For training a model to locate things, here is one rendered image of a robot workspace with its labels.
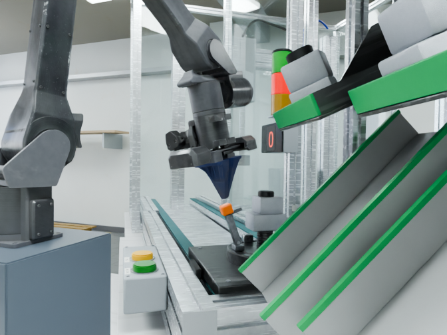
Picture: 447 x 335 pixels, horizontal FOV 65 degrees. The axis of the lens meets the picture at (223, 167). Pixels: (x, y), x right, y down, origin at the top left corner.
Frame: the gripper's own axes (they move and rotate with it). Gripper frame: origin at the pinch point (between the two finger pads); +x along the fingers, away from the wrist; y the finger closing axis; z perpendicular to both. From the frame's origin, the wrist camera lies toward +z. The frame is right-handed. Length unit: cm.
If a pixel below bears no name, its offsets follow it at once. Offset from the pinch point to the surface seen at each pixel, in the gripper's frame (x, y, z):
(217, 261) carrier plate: 14.2, 3.1, 1.9
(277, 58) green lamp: -22.8, -29.7, -0.2
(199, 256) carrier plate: 13.8, 2.5, 6.6
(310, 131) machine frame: -1, -99, 23
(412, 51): -11.2, 24.9, -34.9
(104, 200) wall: 69, -276, 451
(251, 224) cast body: 8.8, -1.8, -3.5
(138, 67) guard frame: -38, -48, 67
